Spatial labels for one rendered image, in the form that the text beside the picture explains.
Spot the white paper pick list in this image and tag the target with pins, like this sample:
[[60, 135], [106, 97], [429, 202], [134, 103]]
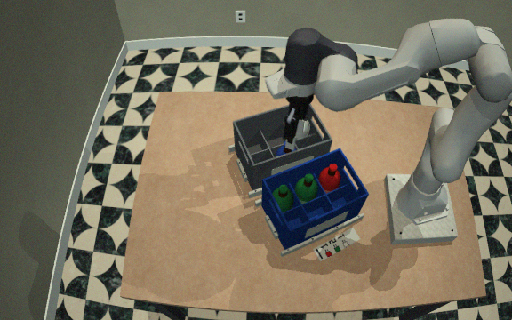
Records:
[[336, 244]]

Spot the green bottle with pale green label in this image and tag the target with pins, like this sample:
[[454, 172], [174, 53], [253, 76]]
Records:
[[284, 200], [305, 189]]

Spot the dark grey divided crate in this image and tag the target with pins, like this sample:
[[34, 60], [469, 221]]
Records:
[[257, 135]]

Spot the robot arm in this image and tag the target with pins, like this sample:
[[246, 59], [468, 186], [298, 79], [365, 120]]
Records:
[[453, 133]]

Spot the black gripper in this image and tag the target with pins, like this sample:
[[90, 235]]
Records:
[[294, 122]]

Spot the red bottle with pink label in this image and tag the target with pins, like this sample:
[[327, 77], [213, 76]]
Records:
[[329, 178]]

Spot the white bottle with grey label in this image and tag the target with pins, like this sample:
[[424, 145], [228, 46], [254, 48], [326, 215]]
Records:
[[305, 131]]

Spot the dark blue crate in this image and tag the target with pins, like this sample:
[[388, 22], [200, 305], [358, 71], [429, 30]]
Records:
[[327, 211]]

